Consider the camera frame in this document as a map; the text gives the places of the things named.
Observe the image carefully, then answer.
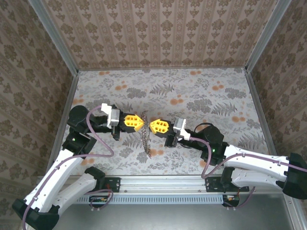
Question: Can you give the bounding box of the black mount plate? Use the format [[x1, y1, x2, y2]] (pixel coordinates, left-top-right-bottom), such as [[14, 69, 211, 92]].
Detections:
[[205, 176, 223, 193], [103, 176, 121, 193]]

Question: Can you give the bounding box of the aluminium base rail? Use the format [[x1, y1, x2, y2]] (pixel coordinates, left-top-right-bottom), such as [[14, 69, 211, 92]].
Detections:
[[105, 175, 207, 194]]

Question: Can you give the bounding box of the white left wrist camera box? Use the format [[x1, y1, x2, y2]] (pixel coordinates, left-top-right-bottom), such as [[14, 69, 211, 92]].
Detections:
[[100, 103, 121, 128]]

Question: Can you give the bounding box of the floral tablecloth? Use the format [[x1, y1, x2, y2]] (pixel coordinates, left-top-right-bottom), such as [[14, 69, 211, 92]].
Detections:
[[49, 68, 281, 177]]

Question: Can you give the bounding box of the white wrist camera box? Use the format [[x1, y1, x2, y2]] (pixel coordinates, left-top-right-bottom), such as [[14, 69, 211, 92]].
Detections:
[[173, 116, 192, 141], [100, 103, 121, 128]]

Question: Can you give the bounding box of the black base electronics box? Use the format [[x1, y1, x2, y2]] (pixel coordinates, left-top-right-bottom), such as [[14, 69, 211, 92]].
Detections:
[[89, 195, 109, 207], [222, 195, 240, 207]]

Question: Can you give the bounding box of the large metal keyring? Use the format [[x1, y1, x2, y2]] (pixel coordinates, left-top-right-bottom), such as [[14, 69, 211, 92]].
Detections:
[[140, 110, 153, 159]]

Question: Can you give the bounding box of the grey slotted cable duct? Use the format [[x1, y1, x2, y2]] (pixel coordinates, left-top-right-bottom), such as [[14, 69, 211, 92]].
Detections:
[[59, 193, 227, 205]]

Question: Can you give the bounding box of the aluminium frame post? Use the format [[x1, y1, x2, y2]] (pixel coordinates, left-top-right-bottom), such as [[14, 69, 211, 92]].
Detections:
[[28, 0, 80, 77], [244, 0, 293, 74]]

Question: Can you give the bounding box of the aluminium side rail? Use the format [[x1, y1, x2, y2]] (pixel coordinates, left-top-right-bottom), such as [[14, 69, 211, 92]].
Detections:
[[47, 71, 80, 168], [244, 69, 276, 156]]

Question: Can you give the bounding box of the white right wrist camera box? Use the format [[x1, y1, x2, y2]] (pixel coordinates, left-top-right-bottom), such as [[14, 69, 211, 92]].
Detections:
[[173, 116, 192, 141]]

